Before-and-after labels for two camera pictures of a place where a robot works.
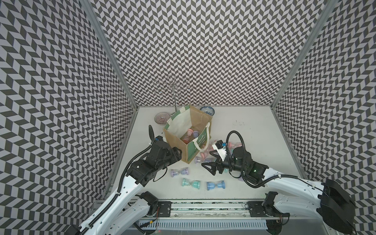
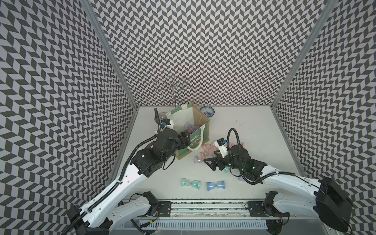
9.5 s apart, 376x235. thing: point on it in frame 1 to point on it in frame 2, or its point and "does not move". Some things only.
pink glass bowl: (161, 118) does not move
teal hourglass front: (195, 183) does not move
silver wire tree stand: (173, 87) does not move
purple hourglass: (174, 173) to (187, 125)
